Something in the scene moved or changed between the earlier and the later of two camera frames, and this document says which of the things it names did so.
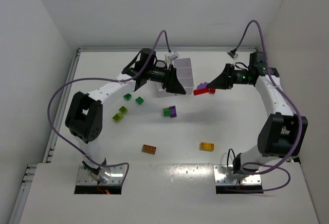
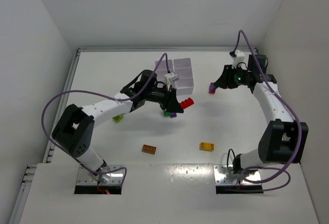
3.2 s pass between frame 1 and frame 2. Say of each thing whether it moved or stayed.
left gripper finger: moved
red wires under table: stayed
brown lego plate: stayed
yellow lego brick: stayed
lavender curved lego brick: moved
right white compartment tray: stayed
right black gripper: stayed
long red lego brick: moved
